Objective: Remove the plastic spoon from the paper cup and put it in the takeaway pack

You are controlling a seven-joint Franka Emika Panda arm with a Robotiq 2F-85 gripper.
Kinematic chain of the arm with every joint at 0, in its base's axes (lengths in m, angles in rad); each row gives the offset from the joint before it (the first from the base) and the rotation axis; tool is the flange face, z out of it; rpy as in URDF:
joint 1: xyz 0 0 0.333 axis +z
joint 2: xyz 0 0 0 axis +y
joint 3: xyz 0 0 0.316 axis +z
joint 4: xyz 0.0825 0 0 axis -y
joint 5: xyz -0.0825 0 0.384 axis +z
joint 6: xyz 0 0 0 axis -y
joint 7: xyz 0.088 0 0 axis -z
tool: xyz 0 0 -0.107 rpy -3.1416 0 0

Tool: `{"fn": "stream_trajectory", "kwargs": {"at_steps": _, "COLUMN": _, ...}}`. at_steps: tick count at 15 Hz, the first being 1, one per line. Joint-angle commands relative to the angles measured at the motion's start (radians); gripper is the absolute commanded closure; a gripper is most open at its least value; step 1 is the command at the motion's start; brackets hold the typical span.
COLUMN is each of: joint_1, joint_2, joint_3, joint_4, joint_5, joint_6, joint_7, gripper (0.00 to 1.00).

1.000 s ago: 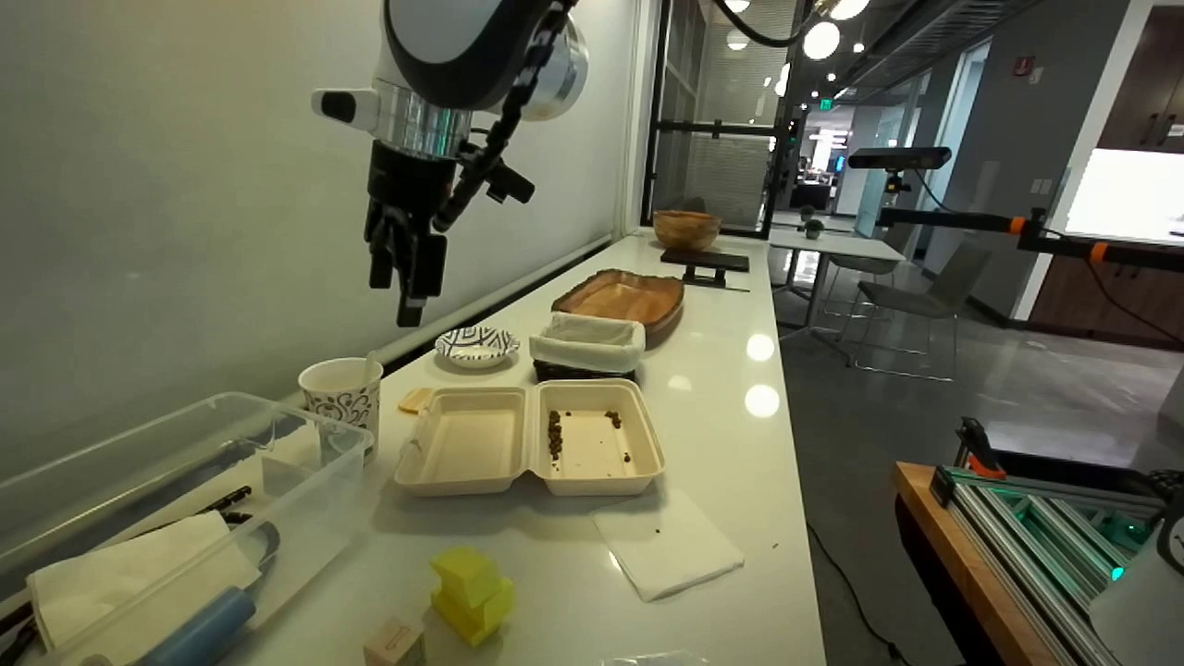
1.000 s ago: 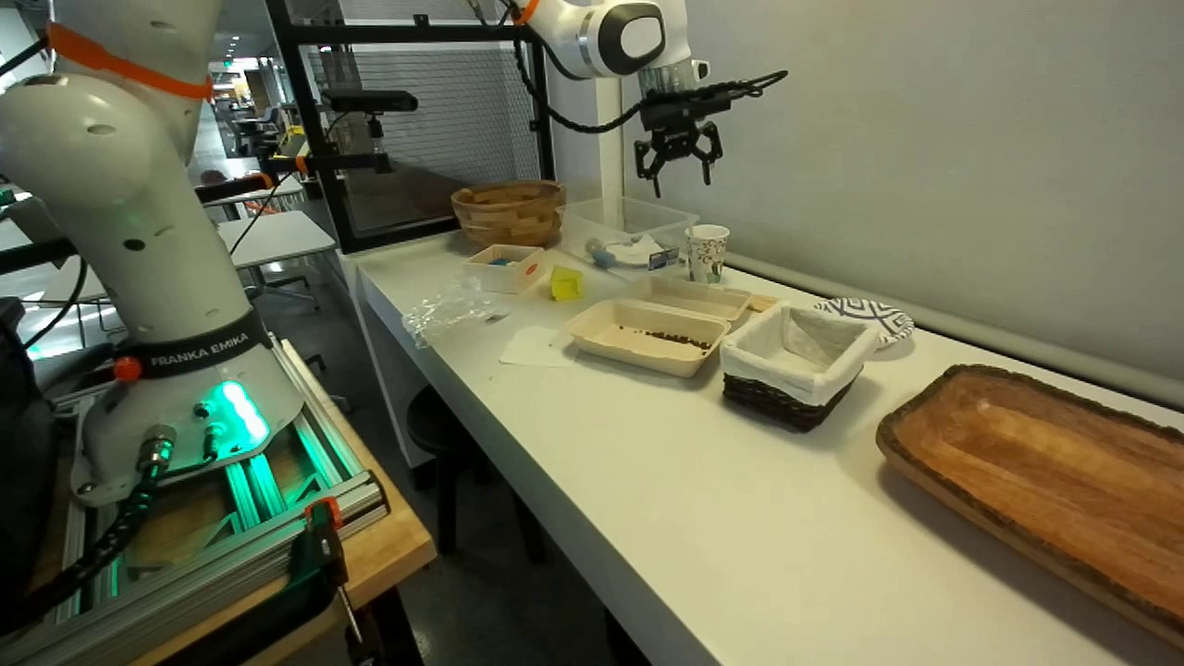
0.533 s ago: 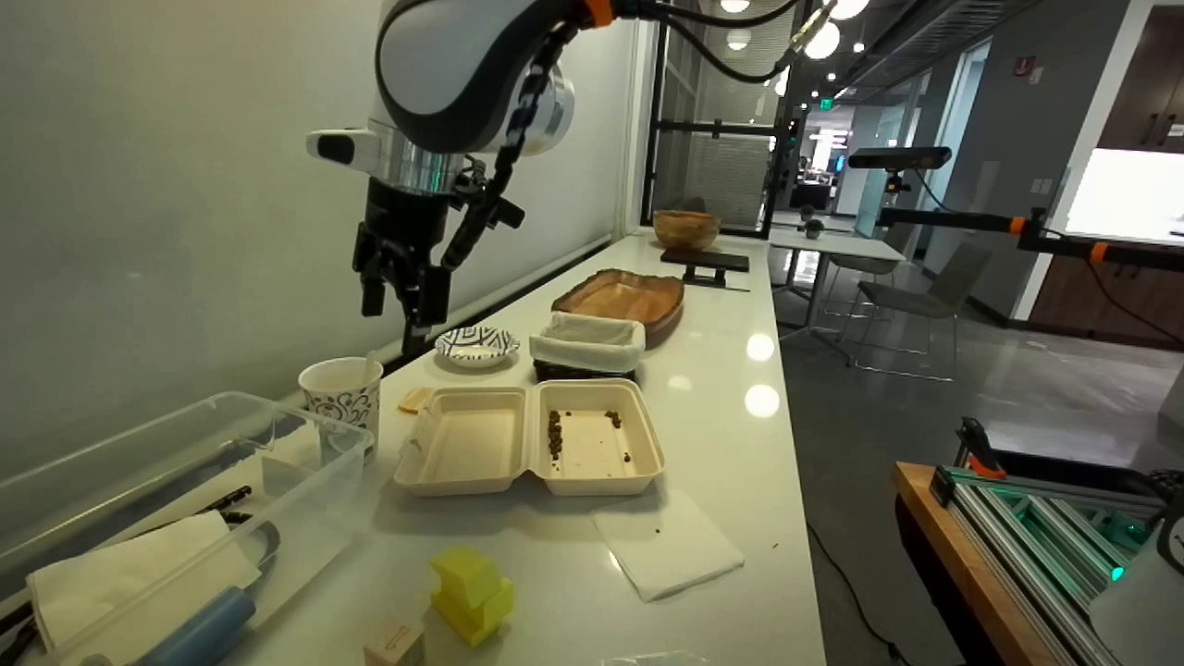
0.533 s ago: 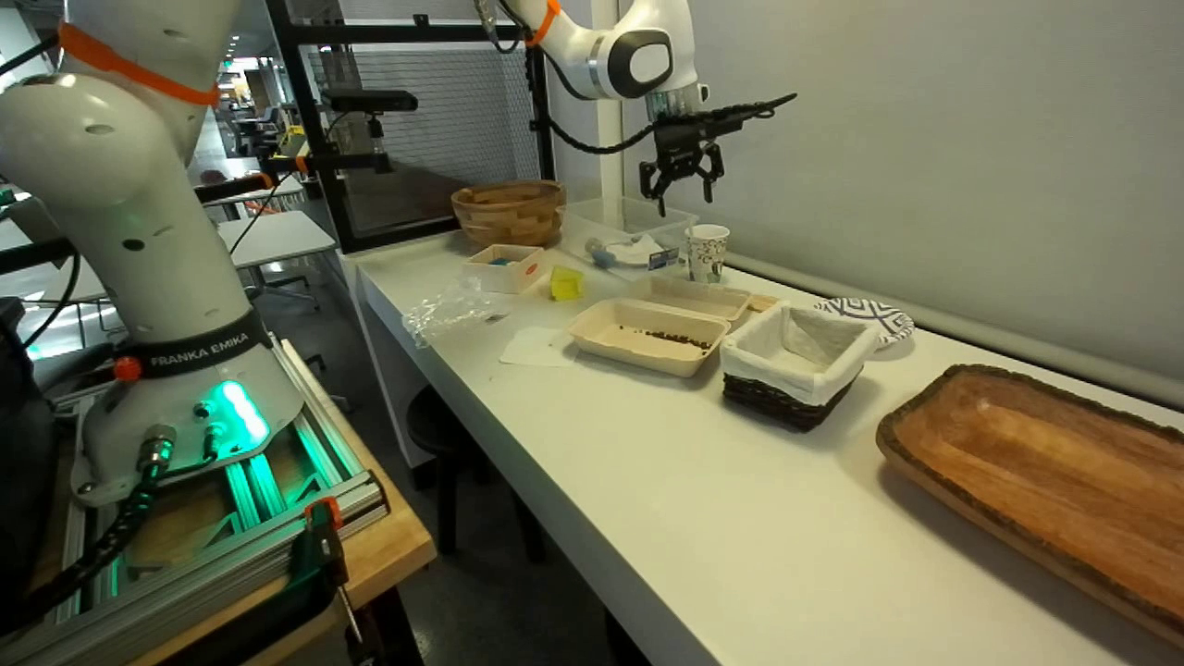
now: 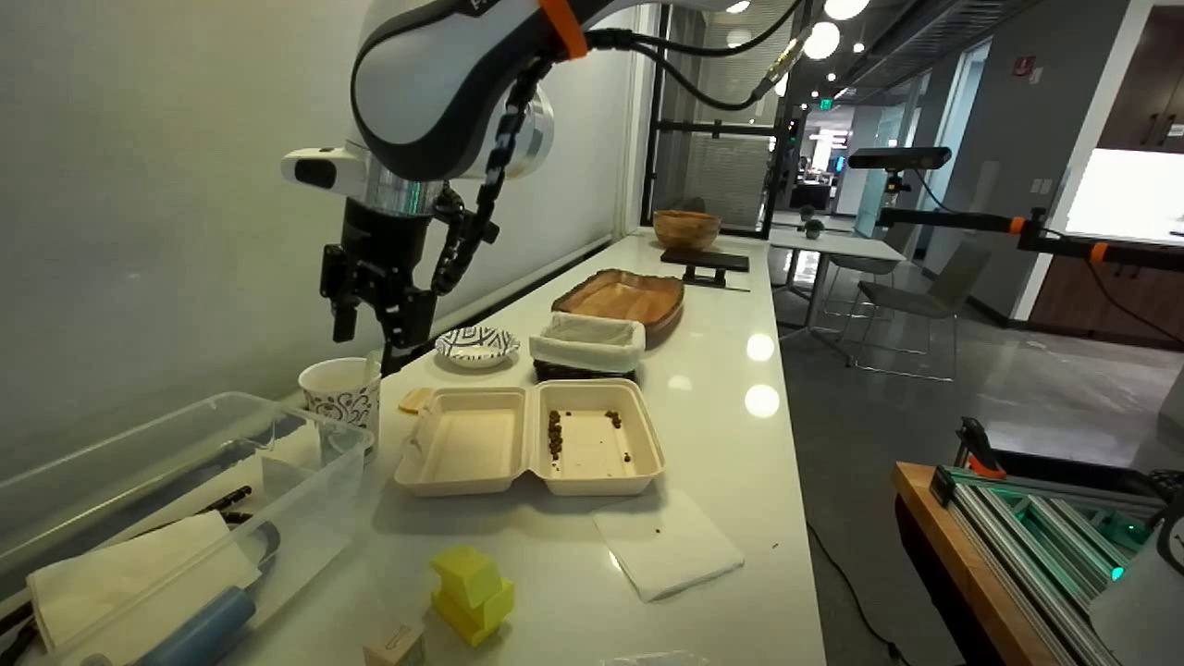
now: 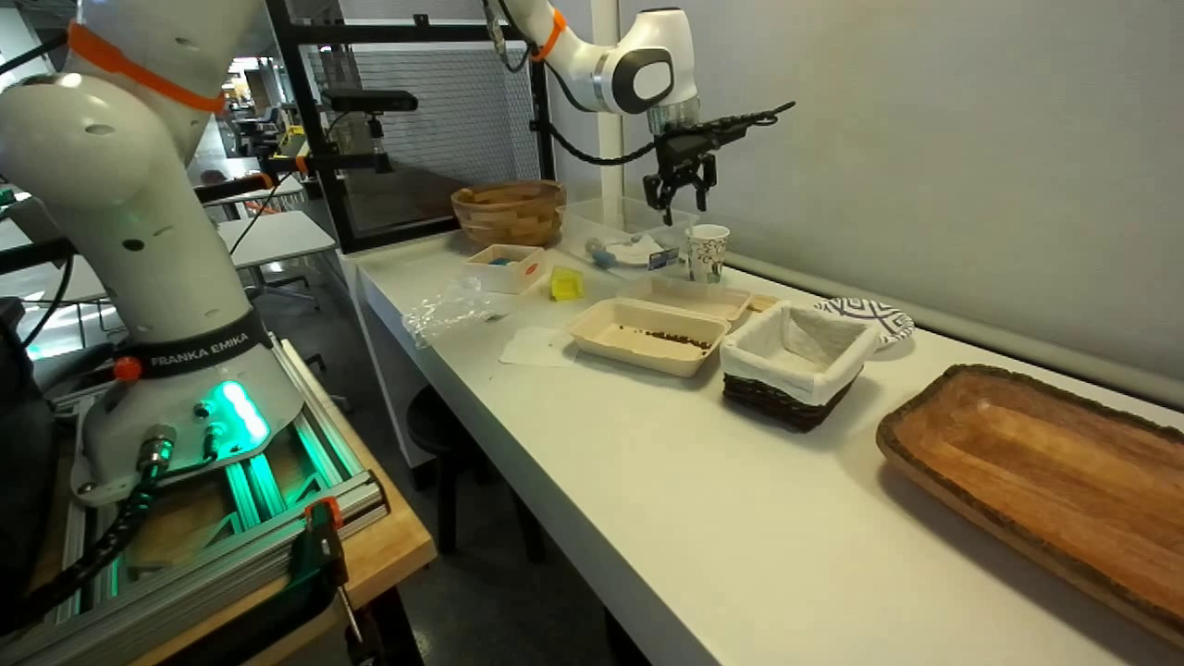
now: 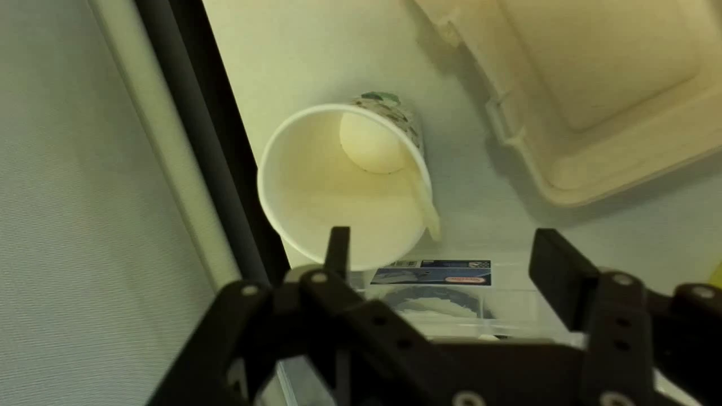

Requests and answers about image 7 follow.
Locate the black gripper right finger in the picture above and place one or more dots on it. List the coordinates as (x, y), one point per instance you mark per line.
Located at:
(623, 329)

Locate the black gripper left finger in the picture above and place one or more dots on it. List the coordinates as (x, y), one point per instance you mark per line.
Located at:
(353, 338)

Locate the patterned white paper cup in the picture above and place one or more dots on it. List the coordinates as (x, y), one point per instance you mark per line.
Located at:
(345, 187)

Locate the beige clamshell takeaway pack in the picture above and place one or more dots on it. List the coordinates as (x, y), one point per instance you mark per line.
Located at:
(600, 90)

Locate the clear plastic storage bin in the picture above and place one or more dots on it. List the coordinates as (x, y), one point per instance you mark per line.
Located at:
(451, 294)

